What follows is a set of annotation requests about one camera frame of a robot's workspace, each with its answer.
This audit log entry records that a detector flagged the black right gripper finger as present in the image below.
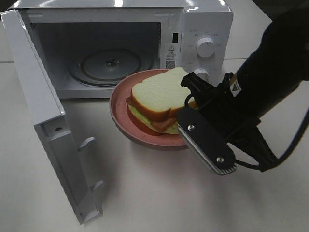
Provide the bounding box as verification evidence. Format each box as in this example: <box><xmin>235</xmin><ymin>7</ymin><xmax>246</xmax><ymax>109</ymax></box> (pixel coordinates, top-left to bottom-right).
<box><xmin>180</xmin><ymin>72</ymin><xmax>216</xmax><ymax>97</ymax></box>
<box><xmin>177</xmin><ymin>107</ymin><xmax>236</xmax><ymax>175</ymax></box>

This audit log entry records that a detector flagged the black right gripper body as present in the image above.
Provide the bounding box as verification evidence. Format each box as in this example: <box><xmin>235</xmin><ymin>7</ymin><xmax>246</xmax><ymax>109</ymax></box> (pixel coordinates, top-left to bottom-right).
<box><xmin>185</xmin><ymin>72</ymin><xmax>263</xmax><ymax>145</ymax></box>

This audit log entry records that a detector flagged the toast sandwich with ham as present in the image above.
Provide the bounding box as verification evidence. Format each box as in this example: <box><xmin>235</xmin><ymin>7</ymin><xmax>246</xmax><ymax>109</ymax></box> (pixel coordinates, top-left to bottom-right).
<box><xmin>126</xmin><ymin>67</ymin><xmax>191</xmax><ymax>136</ymax></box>

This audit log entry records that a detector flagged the pink round plate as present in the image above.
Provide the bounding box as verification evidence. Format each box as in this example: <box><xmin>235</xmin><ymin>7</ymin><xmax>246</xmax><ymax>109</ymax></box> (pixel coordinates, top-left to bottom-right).
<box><xmin>109</xmin><ymin>69</ymin><xmax>188</xmax><ymax>151</ymax></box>

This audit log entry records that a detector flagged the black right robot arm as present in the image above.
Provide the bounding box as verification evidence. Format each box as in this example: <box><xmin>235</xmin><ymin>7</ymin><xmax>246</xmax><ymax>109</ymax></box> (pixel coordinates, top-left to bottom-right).
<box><xmin>177</xmin><ymin>1</ymin><xmax>309</xmax><ymax>175</ymax></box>

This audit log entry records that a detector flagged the lower white timer knob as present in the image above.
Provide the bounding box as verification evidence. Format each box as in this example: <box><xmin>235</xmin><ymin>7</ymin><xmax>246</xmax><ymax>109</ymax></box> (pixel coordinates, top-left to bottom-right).
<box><xmin>194</xmin><ymin>68</ymin><xmax>210</xmax><ymax>82</ymax></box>

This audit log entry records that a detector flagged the upper white power knob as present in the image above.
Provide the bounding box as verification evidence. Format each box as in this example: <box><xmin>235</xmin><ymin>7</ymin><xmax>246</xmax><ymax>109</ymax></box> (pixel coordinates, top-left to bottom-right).
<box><xmin>196</xmin><ymin>36</ymin><xmax>216</xmax><ymax>58</ymax></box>

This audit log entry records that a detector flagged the white microwave oven body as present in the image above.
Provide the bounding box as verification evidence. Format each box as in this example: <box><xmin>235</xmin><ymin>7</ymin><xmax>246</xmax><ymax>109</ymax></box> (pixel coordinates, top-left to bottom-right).
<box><xmin>8</xmin><ymin>0</ymin><xmax>233</xmax><ymax>99</ymax></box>

